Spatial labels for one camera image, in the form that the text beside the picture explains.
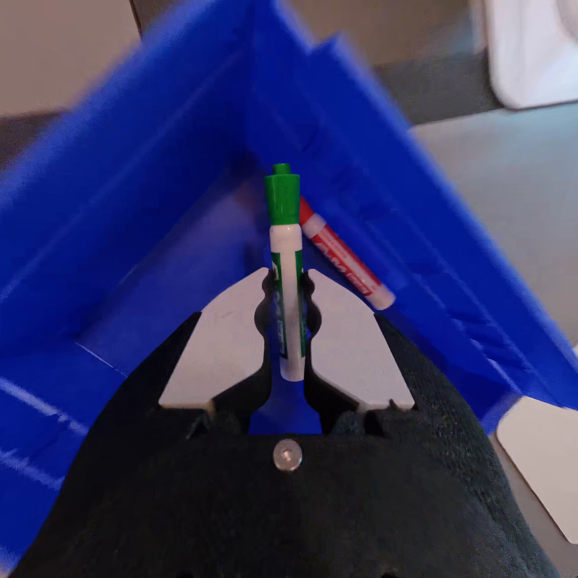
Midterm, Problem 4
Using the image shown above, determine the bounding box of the blue plastic bin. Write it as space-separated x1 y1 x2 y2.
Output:
0 0 578 570

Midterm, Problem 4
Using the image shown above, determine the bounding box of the small white whiteboard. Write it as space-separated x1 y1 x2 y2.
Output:
494 396 578 545

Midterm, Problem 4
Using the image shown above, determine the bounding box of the red dry erase marker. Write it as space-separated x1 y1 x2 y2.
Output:
302 211 397 311

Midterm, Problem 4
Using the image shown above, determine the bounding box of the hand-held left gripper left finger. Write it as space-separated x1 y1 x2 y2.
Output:
158 268 272 411

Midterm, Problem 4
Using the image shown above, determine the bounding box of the green dry erase marker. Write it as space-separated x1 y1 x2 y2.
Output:
269 222 305 383

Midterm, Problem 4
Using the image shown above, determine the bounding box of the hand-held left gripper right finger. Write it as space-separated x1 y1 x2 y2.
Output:
305 269 416 412

